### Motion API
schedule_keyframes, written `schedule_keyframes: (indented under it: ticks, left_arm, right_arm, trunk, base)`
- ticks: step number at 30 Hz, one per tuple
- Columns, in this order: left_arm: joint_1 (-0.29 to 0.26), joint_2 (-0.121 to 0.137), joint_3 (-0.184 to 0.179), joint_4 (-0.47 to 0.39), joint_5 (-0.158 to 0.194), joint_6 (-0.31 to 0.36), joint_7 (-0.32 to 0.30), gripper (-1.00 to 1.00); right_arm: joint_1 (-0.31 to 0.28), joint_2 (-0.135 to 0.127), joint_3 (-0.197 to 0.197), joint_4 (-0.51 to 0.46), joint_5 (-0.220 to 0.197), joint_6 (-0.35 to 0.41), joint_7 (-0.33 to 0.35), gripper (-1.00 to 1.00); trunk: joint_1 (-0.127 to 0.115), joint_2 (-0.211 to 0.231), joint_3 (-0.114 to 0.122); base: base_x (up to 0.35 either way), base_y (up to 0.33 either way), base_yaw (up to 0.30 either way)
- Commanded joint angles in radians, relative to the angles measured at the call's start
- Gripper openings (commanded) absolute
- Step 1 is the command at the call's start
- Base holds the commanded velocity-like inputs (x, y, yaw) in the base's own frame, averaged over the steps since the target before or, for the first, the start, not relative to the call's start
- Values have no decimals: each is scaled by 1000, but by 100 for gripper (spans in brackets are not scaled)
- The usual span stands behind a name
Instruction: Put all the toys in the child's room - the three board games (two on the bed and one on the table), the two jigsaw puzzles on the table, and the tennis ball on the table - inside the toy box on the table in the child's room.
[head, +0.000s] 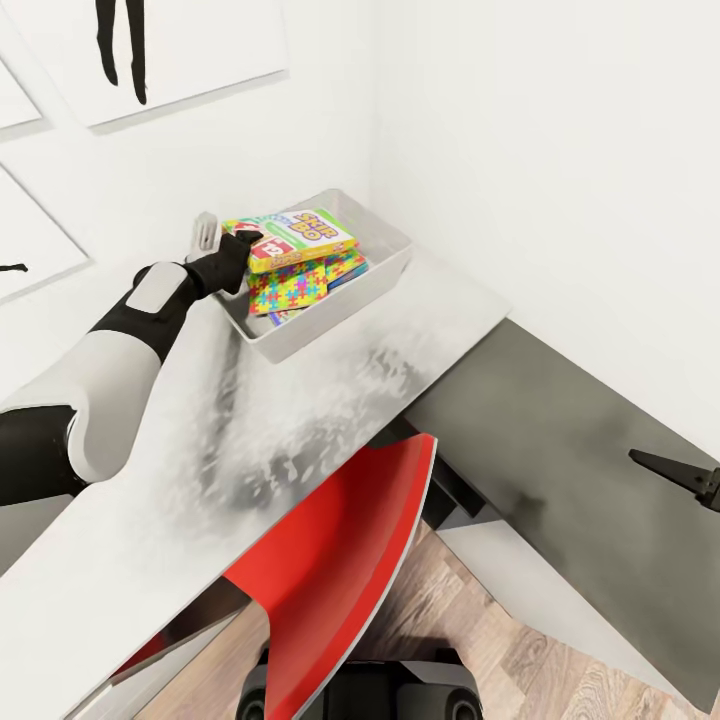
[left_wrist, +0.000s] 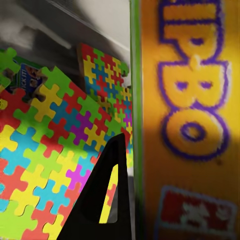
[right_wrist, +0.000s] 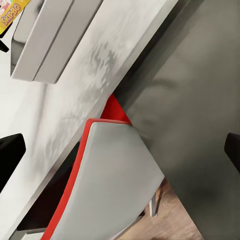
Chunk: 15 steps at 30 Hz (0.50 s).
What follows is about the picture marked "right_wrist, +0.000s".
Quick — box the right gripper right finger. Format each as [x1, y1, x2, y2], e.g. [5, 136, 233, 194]
[224, 133, 240, 173]

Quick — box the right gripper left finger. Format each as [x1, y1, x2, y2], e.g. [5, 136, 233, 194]
[0, 133, 26, 193]

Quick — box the board game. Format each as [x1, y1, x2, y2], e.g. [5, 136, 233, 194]
[0, 0, 31, 35]

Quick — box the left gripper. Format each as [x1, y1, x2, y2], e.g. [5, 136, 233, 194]
[0, 22, 13, 53]

